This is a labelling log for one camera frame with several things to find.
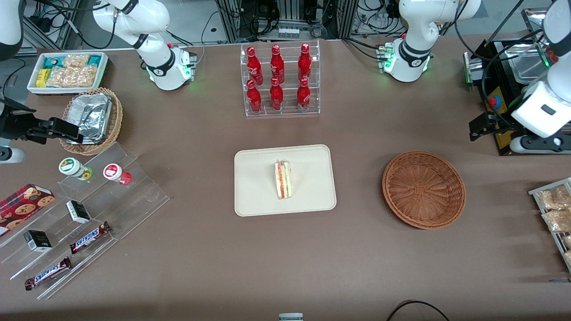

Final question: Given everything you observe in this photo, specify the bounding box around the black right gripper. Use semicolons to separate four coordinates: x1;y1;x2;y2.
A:
0;102;84;144

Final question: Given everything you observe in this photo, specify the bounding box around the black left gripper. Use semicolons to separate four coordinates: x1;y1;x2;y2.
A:
468;111;521;141

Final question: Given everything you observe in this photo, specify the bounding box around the triangle sandwich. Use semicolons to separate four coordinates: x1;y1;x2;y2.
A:
274;160;292;200

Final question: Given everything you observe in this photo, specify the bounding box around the light wicker basket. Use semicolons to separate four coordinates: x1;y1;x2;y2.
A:
59;87;123;156

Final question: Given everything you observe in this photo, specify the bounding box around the brown wicker basket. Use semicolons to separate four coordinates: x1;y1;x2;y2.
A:
382;151;467;230

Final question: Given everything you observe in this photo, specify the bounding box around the beige plastic tray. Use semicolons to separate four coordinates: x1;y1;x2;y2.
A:
234;144;337;217

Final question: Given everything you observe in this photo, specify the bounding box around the silver foil container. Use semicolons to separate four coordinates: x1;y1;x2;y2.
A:
67;94;112;144

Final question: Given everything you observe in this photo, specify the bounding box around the black food warmer machine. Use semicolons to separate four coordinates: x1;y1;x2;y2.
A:
480;7;571;156

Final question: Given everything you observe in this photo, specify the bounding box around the green lidded cup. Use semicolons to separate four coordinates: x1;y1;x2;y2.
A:
59;157;93;181

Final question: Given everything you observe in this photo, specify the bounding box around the white rectangular snack bin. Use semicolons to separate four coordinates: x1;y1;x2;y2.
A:
27;52;109;95

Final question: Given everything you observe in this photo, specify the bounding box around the clear cracker bag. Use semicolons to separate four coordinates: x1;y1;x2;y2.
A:
62;54;91;69
47;66;97;88

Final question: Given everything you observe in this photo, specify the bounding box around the grey box with green light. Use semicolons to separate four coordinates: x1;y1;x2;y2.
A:
463;51;487;86

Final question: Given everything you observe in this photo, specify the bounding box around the red lidded cup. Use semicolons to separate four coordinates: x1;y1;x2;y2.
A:
103;163;132;185

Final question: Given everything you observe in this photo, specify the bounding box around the steel warmer pan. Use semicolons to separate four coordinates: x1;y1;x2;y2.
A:
508;47;548;84

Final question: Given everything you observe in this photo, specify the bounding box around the small black box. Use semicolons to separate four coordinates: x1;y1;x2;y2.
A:
23;230;53;253
66;200;91;224

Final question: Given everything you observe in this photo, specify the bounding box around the red cookie box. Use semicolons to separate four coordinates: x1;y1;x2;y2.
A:
0;184;55;237

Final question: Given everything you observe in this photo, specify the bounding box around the clear acrylic stepped display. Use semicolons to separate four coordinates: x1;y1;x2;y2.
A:
0;142;170;300

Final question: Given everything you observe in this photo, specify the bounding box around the Snickers chocolate bar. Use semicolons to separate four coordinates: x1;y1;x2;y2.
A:
70;222;112;255
25;257;72;291

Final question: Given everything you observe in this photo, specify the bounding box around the red cola bottle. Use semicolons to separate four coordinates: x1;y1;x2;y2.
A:
298;43;312;82
247;79;262;113
270;78;284;111
270;45;285;84
247;47;264;85
297;78;311;110

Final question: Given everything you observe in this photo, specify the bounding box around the clear acrylic bottle rack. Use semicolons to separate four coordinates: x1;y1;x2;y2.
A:
240;40;321;117

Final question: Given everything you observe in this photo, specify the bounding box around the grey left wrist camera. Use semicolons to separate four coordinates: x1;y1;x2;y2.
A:
510;134;571;155

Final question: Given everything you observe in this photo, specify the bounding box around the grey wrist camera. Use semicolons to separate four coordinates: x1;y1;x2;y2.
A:
0;147;26;164
510;134;571;155

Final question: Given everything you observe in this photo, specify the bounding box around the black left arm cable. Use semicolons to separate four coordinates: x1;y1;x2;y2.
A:
455;0;554;128

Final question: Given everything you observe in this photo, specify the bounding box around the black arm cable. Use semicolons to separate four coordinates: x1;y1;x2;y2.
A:
455;0;554;128
27;0;117;49

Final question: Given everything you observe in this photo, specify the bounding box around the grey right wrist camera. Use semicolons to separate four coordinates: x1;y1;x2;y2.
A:
0;147;26;164

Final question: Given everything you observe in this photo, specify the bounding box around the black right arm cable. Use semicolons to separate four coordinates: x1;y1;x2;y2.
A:
27;0;117;49

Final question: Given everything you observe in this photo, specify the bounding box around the grey wire rack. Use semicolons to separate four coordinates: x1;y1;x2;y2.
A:
529;177;571;272

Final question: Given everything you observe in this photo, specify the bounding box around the black floor cable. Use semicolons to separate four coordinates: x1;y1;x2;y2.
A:
386;300;451;321

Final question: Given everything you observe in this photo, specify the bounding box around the aluminium frame rack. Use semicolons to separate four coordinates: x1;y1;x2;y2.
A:
214;0;357;44

